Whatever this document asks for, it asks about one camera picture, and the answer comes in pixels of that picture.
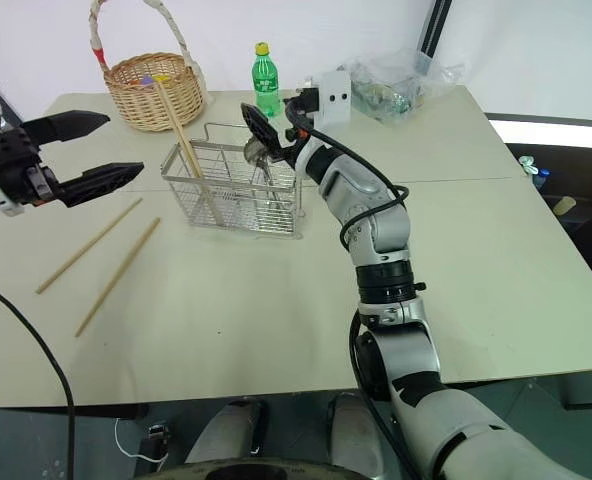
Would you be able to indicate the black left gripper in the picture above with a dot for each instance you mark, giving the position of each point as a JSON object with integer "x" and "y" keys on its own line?
{"x": 13, "y": 167}

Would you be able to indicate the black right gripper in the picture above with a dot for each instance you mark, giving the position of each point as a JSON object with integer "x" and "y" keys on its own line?
{"x": 300, "y": 112}

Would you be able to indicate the metal spoon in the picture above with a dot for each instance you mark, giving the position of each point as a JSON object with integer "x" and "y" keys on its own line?
{"x": 252, "y": 150}

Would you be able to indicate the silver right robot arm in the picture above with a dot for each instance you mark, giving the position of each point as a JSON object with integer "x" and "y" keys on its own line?
{"x": 371, "y": 215}

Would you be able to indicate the green plastic bottle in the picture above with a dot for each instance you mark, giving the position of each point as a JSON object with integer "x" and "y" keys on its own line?
{"x": 266, "y": 80}

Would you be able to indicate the wooden chopstick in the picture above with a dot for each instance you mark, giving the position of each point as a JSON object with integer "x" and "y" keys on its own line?
{"x": 118, "y": 276}
{"x": 90, "y": 245}
{"x": 180, "y": 134}

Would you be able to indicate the clear plastic bag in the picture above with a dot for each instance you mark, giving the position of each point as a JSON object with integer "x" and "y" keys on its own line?
{"x": 391, "y": 87}

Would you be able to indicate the black and white pole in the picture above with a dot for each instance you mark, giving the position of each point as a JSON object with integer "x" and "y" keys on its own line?
{"x": 432, "y": 35}

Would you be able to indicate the small blue bottle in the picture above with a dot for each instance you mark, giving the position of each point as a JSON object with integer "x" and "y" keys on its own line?
{"x": 541, "y": 178}

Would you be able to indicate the grey rounded foot shape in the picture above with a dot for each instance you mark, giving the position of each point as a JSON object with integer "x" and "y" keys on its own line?
{"x": 354, "y": 435}
{"x": 226, "y": 435}

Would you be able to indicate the beige cylinder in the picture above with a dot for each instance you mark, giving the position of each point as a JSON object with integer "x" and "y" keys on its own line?
{"x": 564, "y": 205}

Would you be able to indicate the dark rounded robot body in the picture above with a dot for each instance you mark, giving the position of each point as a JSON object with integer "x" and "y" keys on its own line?
{"x": 276, "y": 472}

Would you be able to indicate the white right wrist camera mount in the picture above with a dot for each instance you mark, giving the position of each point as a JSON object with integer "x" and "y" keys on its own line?
{"x": 333, "y": 102}

